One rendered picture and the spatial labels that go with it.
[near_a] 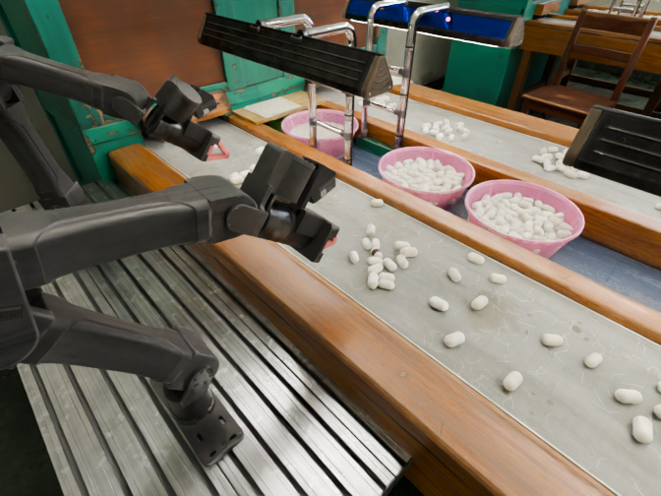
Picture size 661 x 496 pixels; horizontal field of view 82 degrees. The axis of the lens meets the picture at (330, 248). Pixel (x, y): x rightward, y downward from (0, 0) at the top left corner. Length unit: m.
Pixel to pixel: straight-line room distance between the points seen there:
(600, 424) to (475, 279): 0.31
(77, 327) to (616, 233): 1.09
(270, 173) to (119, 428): 0.48
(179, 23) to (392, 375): 1.18
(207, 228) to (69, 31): 0.92
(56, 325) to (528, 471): 0.56
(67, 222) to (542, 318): 0.73
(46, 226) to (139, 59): 1.00
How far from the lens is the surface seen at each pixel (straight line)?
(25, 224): 0.43
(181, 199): 0.45
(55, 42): 1.29
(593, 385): 0.75
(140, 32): 1.37
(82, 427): 0.79
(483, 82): 3.70
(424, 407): 0.60
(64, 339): 0.48
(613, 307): 0.86
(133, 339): 0.53
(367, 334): 0.66
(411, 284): 0.78
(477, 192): 1.09
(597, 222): 1.15
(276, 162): 0.50
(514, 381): 0.67
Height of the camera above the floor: 1.28
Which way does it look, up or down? 40 degrees down
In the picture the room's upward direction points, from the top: straight up
